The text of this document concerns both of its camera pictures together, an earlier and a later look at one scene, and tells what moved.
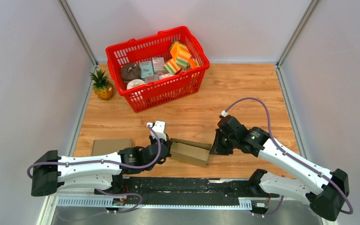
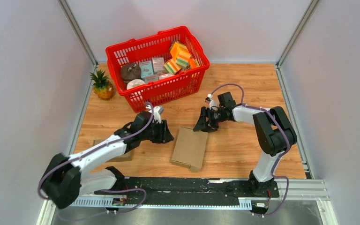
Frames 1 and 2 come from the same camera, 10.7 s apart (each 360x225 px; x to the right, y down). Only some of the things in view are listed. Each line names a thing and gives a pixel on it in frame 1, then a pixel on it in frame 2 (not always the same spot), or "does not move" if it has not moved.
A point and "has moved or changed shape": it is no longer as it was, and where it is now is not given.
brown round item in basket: x=130 y=71 does not move
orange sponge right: x=192 y=63 does not move
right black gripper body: x=223 y=145 -> x=216 y=117
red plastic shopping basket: x=165 y=90 does not move
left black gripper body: x=167 y=142 -> x=158 y=136
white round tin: x=134 y=82 does not move
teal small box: x=146 y=69 does not move
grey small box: x=158 y=64 does not move
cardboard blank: x=192 y=152 has moved or changed shape
